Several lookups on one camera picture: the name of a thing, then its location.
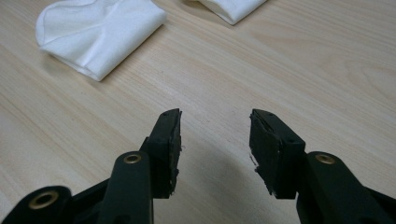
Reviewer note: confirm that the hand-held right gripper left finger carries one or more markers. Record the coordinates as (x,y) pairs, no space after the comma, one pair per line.
(165,155)

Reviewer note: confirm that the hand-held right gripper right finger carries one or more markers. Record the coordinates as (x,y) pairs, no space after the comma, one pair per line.
(274,155)

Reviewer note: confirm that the white sock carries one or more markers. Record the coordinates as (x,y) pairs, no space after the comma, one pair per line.
(233,9)
(96,40)

